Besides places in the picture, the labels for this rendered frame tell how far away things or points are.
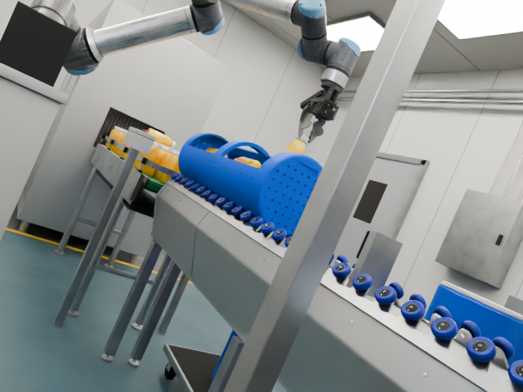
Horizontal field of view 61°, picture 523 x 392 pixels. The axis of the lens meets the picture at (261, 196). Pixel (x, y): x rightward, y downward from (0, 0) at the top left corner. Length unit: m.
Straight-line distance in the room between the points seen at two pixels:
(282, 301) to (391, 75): 0.44
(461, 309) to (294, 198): 0.61
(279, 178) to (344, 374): 0.70
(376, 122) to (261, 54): 6.37
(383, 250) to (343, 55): 0.75
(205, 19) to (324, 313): 1.39
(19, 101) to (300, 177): 1.03
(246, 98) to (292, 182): 5.58
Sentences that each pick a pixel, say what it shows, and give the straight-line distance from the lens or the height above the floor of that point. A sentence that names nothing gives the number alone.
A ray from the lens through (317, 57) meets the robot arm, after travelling 1.68.
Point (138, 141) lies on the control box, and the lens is 2.30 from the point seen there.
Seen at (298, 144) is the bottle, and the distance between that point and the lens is 1.58.
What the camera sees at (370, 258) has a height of 1.02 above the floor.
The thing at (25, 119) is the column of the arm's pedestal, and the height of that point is 0.95.
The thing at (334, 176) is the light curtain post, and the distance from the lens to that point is 0.80.
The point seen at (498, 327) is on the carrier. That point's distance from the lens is 1.29.
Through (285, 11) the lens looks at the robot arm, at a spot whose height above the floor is 1.67.
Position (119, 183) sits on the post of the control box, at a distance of 2.40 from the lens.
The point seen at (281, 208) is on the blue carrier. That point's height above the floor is 1.03.
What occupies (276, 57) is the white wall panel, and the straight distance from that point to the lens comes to 7.28.
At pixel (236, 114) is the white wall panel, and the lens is 6.96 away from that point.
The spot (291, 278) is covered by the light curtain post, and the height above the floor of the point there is 0.93.
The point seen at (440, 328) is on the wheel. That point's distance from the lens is 0.89.
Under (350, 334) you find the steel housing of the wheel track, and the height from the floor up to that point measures 0.86.
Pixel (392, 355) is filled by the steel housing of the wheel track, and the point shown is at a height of 0.87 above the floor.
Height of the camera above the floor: 1.05
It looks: level
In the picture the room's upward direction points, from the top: 24 degrees clockwise
